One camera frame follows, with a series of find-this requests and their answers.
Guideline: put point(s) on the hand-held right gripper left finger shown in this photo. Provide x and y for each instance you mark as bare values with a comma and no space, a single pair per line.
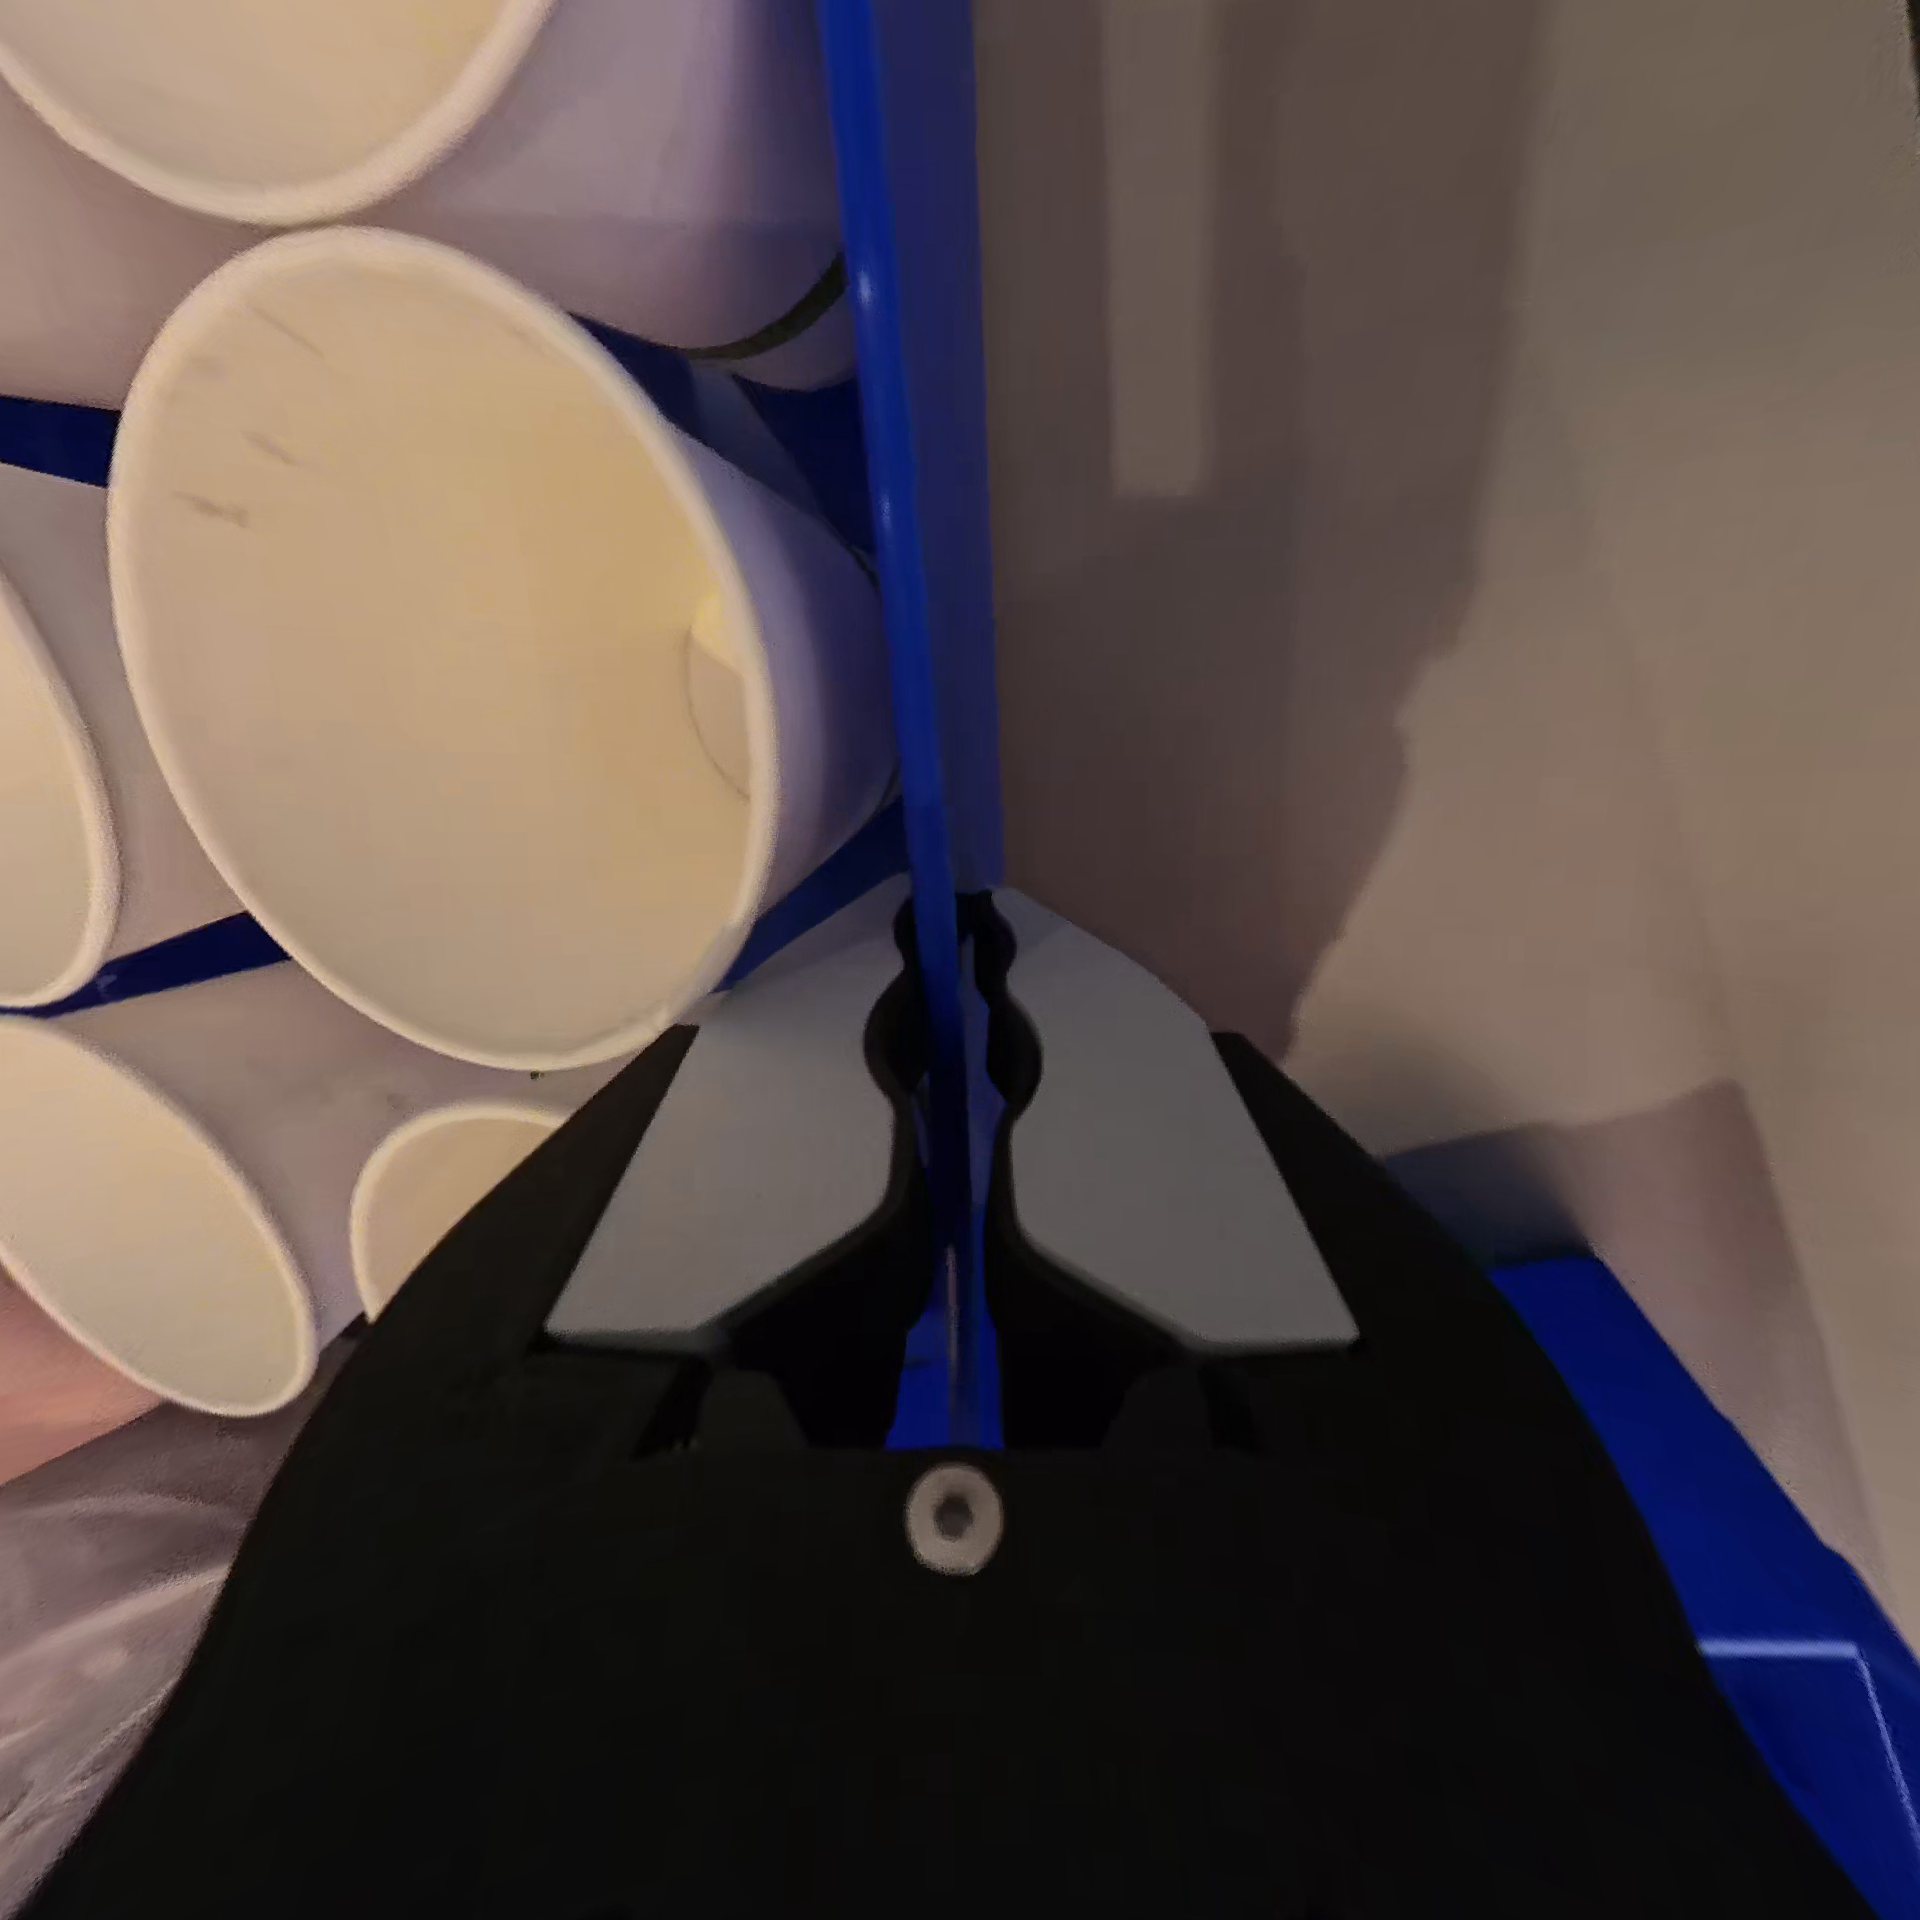
737,1187

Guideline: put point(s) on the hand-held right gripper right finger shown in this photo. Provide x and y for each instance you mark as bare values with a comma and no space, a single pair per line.
1170,1187

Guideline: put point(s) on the blue plastic bin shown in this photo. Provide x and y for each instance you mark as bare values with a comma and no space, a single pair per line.
1772,1561
914,451

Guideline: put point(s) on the person's leg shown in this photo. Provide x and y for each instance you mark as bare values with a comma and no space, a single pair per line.
105,1621

